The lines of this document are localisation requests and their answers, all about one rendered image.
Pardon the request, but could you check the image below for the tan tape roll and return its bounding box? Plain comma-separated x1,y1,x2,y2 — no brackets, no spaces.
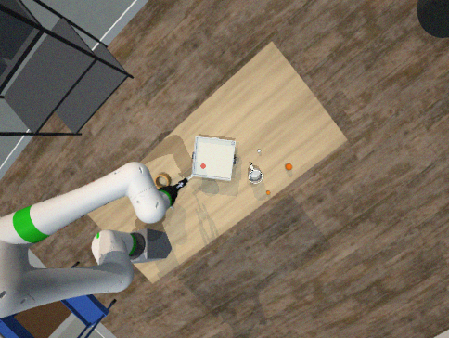
154,174,172,189

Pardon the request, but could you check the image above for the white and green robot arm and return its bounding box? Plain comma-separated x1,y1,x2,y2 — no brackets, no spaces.
0,162,176,319

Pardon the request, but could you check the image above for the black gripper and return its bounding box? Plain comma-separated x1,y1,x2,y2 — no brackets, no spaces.
166,178,189,198

